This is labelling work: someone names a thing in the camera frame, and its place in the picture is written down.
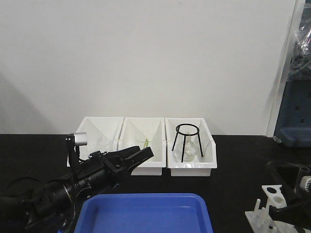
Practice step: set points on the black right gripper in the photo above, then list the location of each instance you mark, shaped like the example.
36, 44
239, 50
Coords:
298, 213

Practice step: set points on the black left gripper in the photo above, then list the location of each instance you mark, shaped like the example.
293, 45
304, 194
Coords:
105, 170

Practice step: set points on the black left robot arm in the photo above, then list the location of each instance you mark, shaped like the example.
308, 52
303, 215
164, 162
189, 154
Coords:
53, 205

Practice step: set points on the white test tube rack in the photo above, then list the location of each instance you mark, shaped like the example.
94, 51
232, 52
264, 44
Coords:
260, 220

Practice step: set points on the clear glass beaker with droppers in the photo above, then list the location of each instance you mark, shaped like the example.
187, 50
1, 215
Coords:
144, 139

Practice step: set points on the small clear glass beakers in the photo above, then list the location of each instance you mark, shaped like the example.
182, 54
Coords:
100, 144

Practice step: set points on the middle white storage bin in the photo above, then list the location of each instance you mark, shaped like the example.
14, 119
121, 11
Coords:
131, 126

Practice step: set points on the white storage bin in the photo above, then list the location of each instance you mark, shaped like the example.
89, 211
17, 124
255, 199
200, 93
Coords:
131, 126
200, 166
98, 126

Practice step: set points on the left white storage bin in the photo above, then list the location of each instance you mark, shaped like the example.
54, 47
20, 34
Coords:
98, 126

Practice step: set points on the black sink basin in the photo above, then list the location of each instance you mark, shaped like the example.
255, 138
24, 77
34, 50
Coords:
289, 175

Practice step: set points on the blue plastic tray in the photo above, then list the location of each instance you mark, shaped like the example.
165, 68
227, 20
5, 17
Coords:
144, 213

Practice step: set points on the clear glass flask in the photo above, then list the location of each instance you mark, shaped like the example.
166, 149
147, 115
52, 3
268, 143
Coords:
185, 149

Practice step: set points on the right white storage bin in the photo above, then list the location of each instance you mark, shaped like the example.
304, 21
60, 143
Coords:
200, 166

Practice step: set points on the blue grey equipment box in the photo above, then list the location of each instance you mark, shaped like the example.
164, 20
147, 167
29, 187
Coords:
293, 127

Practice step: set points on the clear plastic bag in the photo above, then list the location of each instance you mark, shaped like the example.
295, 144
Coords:
300, 65

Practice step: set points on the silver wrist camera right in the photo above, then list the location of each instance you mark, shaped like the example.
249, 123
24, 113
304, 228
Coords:
302, 179

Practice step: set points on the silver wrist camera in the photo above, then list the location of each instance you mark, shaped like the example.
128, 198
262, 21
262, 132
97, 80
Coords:
302, 179
73, 142

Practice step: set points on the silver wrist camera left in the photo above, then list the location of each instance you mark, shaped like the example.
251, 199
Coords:
73, 142

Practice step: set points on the black wire tripod stand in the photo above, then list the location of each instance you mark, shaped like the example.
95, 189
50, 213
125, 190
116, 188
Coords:
187, 129

